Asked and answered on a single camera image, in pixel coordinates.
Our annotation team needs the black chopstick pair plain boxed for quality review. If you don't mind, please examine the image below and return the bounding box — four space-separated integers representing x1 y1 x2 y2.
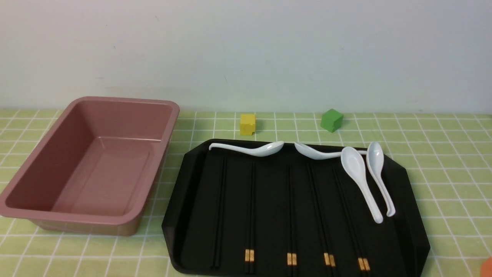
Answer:
211 157 227 270

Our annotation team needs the yellow foam cube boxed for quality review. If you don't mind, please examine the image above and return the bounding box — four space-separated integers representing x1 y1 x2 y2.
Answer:
239 113 256 136

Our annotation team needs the white ceramic spoon far left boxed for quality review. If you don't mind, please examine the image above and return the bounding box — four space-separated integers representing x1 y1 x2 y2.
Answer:
209 141 284 157

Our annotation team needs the white ceramic spoon centre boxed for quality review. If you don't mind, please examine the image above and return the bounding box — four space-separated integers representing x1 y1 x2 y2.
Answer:
294 142 367 160

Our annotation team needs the black plastic serving tray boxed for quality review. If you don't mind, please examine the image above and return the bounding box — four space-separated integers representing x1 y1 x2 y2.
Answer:
162 139 430 277

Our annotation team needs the green foam cube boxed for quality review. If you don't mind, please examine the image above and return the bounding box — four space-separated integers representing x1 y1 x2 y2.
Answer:
320 109 343 133

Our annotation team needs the black chopstick gold band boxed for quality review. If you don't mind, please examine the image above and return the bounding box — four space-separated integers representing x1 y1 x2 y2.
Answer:
286 165 293 277
244 175 251 275
331 168 368 277
336 168 371 277
306 164 334 277
308 165 339 277
248 162 256 275
288 165 298 277

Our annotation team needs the white ceramic spoon large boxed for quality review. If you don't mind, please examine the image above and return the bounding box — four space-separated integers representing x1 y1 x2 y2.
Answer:
341 147 383 224

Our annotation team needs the white ceramic spoon far right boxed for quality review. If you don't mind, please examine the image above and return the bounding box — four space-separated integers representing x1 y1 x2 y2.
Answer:
366 142 396 217

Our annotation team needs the pink rectangular plastic bin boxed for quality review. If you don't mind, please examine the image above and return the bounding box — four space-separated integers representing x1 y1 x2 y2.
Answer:
0 97 180 236

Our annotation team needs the orange object at corner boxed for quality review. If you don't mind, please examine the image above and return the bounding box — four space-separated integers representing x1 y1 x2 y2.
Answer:
479 257 492 277

